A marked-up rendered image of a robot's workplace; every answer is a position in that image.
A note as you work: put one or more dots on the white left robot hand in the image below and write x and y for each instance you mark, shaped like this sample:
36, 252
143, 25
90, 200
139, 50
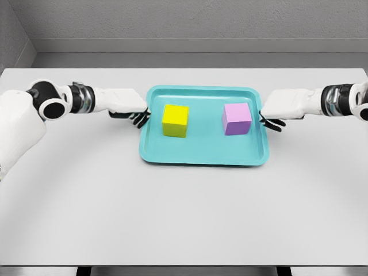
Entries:
126, 100

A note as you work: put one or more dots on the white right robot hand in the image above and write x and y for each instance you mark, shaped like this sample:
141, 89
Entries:
283, 105

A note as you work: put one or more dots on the purple cube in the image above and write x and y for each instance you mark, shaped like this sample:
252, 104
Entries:
236, 119

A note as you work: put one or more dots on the yellow cube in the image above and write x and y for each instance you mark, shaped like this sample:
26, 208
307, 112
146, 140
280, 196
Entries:
174, 120

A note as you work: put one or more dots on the teal plastic tray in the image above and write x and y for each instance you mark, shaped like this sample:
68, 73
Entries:
201, 126

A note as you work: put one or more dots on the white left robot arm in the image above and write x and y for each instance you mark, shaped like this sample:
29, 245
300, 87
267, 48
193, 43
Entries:
17, 115

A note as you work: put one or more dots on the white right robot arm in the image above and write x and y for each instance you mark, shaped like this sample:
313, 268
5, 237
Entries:
339, 97

